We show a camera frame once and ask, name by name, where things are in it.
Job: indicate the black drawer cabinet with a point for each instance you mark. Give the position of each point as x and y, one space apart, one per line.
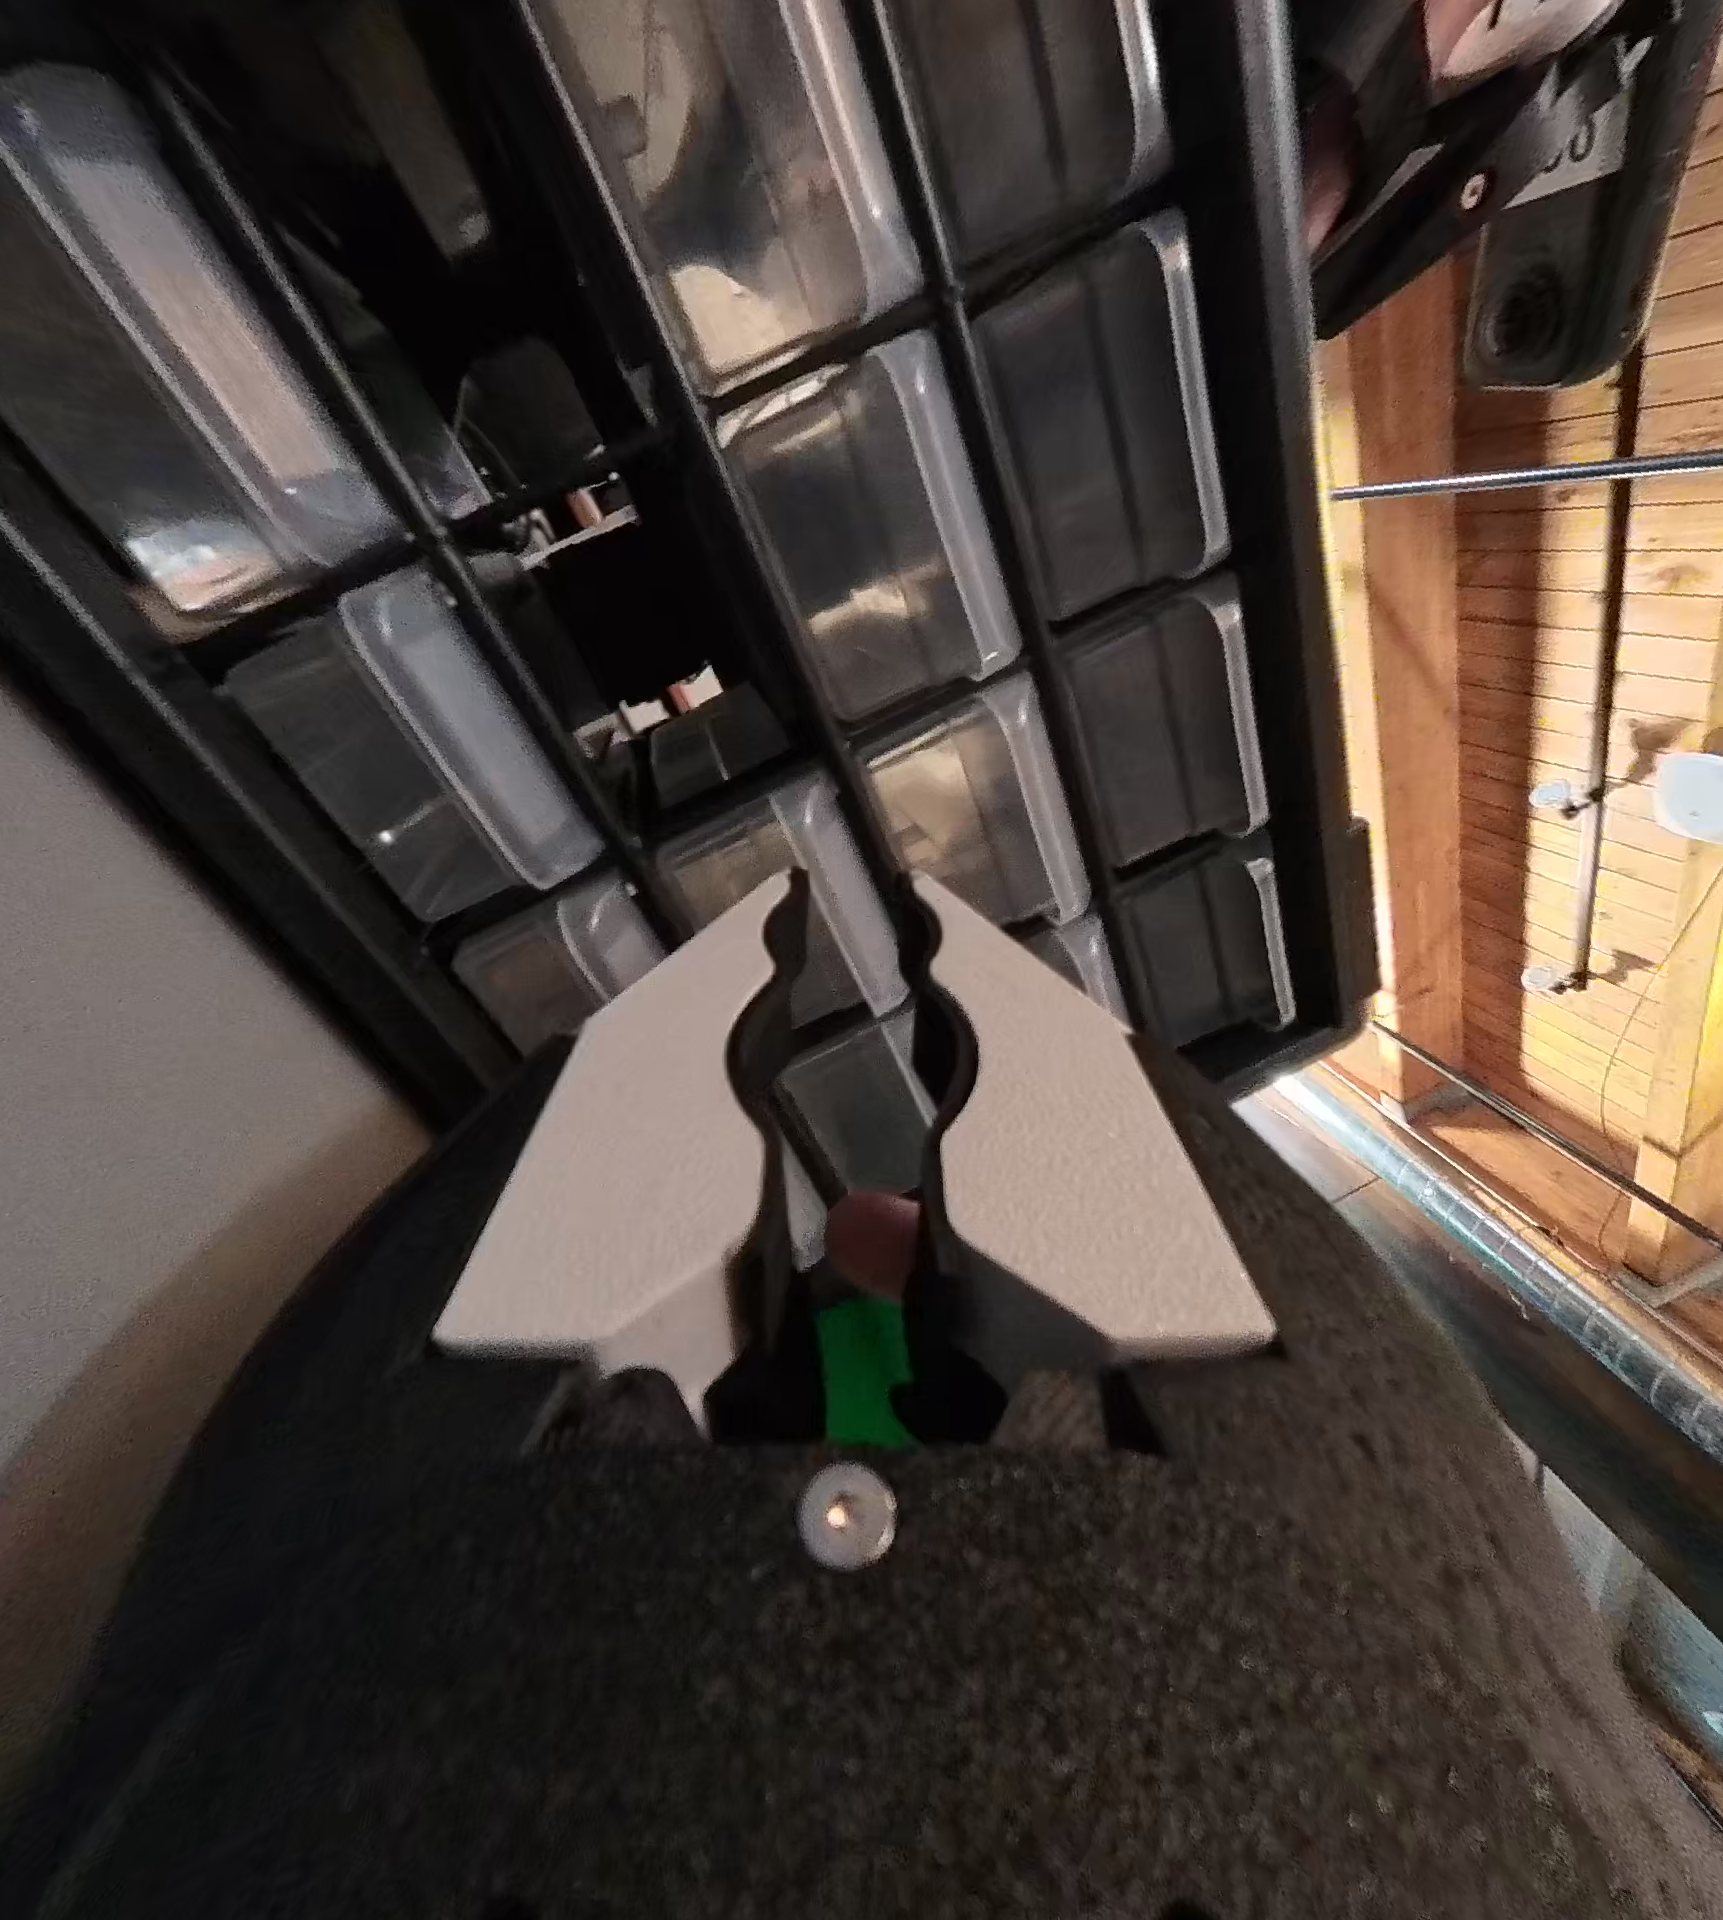
1260 451

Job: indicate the white round ceiling device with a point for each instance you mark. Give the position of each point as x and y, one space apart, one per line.
1713 794

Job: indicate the person's left hand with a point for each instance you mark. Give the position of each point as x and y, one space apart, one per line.
1349 164

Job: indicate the grey conduit pipe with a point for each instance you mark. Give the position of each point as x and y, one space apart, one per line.
1603 721

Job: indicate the silver insulated duct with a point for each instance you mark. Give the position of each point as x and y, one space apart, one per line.
1551 1321

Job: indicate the clear plastic drawer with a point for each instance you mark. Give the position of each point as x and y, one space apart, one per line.
854 1102

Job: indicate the thin metal rod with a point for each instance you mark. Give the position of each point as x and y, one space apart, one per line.
1581 469

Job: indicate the wooden beam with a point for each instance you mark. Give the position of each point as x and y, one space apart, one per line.
1401 674

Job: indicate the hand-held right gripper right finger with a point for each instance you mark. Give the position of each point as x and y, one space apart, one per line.
1086 1201

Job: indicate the set of clear drawers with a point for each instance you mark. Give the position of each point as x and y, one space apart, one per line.
862 511

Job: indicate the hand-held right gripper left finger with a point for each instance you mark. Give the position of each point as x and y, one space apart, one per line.
622 1184

